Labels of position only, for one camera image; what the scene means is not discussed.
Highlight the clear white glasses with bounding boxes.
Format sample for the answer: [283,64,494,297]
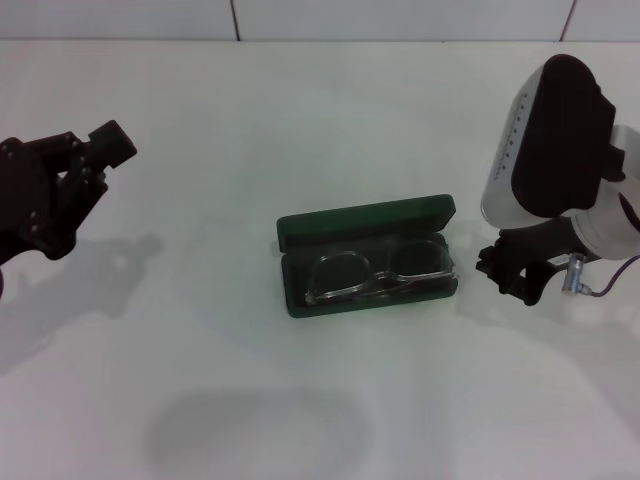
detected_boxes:
[303,238,460,306]

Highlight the right gripper silver connector stub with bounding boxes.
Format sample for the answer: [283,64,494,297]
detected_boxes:
[559,253,587,297]

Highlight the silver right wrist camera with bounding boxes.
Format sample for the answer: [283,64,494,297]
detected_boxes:
[478,53,627,232]

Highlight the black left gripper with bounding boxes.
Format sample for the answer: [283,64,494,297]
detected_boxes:
[0,119,138,267]

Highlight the green glasses case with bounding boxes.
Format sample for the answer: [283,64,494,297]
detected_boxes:
[276,193,460,320]

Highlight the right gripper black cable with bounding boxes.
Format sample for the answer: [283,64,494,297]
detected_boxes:
[579,253,640,300]

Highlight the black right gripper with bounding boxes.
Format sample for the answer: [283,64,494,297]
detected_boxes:
[475,215,586,307]

